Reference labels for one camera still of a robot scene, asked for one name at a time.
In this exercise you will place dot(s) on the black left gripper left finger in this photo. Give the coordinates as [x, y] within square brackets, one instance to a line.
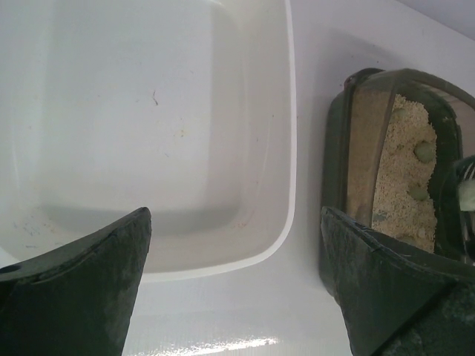
[76, 299]

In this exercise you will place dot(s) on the grey-green litter clump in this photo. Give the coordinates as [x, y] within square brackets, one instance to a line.
[418, 193]
[398, 115]
[466, 193]
[425, 152]

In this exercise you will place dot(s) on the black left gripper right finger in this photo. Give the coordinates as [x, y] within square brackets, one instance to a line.
[397, 299]

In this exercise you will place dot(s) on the black litter scoop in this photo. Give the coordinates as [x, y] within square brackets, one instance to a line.
[458, 208]

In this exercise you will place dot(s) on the dark brown litter box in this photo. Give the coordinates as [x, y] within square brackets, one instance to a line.
[369, 163]

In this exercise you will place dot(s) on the white plastic tub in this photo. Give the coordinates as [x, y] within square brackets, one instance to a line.
[186, 108]

